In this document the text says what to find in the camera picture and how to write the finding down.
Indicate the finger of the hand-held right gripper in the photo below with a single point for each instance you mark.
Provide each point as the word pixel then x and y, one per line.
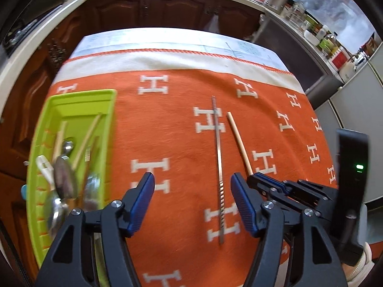
pixel 272 180
pixel 275 192

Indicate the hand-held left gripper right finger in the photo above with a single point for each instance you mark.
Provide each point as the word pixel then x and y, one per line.
pixel 242 203

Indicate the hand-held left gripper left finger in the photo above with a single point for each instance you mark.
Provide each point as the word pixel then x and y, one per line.
pixel 143 197

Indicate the metal chopstick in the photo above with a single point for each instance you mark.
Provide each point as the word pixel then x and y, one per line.
pixel 218 155

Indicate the red-striped wooden chopstick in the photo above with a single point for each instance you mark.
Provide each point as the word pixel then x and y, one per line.
pixel 86 140

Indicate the large metal spoon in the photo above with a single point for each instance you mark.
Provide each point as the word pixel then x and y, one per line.
pixel 64 179

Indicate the small metal spoon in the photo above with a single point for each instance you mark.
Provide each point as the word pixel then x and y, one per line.
pixel 67 147

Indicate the white ceramic spoon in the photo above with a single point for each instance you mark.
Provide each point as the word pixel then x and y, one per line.
pixel 45 166

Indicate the green plastic utensil tray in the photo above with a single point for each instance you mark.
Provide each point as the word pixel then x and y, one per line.
pixel 89 101

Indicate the person's right forearm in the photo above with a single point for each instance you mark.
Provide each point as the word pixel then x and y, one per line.
pixel 359 263

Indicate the grey refrigerator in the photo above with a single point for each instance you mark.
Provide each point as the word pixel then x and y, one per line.
pixel 353 95

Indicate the orange patterned blanket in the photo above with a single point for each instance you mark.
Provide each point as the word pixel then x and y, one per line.
pixel 179 140

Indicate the red box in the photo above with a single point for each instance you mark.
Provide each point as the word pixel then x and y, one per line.
pixel 339 61

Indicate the green-label bottle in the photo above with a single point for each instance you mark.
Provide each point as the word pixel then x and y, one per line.
pixel 327 43

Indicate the white dish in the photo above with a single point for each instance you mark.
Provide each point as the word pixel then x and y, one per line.
pixel 311 37

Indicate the dark metal cabinet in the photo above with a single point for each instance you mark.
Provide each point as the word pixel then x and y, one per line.
pixel 287 41

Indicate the glass jars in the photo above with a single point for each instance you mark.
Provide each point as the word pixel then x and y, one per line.
pixel 296 18

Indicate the white table cover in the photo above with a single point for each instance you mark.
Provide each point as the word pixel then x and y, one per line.
pixel 179 43

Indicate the dark wooden kitchen cabinets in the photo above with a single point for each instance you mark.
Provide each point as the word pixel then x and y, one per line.
pixel 119 9

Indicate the gas stove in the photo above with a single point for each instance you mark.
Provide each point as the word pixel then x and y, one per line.
pixel 18 36

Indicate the plastic wall cover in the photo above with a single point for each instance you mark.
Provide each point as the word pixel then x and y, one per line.
pixel 338 6

